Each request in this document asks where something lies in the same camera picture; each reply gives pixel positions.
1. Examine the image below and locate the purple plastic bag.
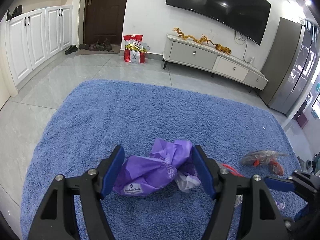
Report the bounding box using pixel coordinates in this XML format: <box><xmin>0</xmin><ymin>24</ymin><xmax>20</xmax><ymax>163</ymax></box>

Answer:
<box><xmin>113</xmin><ymin>138</ymin><xmax>201</xmax><ymax>196</ymax></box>

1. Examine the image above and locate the clear wrapper with red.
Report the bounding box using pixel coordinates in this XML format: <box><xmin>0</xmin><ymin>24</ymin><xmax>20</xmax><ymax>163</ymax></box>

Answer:
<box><xmin>240</xmin><ymin>150</ymin><xmax>288</xmax><ymax>176</ymax></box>

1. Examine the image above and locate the blue fluffy rug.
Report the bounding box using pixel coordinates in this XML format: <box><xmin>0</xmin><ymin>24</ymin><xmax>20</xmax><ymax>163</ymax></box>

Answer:
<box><xmin>20</xmin><ymin>80</ymin><xmax>300</xmax><ymax>239</ymax></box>

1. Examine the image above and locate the grey refrigerator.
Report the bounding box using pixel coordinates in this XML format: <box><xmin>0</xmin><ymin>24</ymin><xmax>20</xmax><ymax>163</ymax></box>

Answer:
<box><xmin>260</xmin><ymin>18</ymin><xmax>317</xmax><ymax>115</ymax></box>

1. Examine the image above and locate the white tv cabinet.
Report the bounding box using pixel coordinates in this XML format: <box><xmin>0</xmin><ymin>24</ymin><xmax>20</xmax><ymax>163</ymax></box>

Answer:
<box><xmin>163</xmin><ymin>34</ymin><xmax>268</xmax><ymax>90</ymax></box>

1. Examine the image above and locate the golden tiger ornament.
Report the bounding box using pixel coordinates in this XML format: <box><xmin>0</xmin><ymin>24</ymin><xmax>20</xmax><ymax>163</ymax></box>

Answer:
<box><xmin>215</xmin><ymin>44</ymin><xmax>232</xmax><ymax>55</ymax></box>

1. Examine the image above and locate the golden dragon ornament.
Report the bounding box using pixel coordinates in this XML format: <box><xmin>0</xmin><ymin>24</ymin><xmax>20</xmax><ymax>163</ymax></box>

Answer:
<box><xmin>172</xmin><ymin>27</ymin><xmax>215</xmax><ymax>45</ymax></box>

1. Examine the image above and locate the red white gift bag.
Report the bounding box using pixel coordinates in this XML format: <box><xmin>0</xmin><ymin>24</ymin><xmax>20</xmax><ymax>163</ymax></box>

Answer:
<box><xmin>123</xmin><ymin>34</ymin><xmax>150</xmax><ymax>63</ymax></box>

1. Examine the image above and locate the brown door mat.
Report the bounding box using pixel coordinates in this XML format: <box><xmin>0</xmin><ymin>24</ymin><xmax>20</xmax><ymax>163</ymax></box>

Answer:
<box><xmin>75</xmin><ymin>45</ymin><xmax>121</xmax><ymax>56</ymax></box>

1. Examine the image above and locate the black shoe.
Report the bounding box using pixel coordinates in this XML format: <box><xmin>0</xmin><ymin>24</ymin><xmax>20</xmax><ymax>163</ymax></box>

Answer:
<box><xmin>65</xmin><ymin>45</ymin><xmax>78</xmax><ymax>55</ymax></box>

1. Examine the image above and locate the row of shoes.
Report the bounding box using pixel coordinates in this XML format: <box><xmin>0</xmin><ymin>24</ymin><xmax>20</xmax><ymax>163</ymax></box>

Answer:
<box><xmin>79</xmin><ymin>39</ymin><xmax>112</xmax><ymax>51</ymax></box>

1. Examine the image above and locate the white shoe cabinet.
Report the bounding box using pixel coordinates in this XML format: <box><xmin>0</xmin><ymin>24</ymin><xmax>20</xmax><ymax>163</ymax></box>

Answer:
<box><xmin>5</xmin><ymin>5</ymin><xmax>72</xmax><ymax>85</ymax></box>

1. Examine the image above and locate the dark brown door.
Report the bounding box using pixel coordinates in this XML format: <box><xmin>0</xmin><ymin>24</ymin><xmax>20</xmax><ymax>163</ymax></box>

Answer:
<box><xmin>84</xmin><ymin>0</ymin><xmax>127</xmax><ymax>45</ymax></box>

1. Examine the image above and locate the wall mounted black television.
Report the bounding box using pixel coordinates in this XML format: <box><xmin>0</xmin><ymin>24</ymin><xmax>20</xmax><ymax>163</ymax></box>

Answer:
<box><xmin>166</xmin><ymin>0</ymin><xmax>271</xmax><ymax>45</ymax></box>

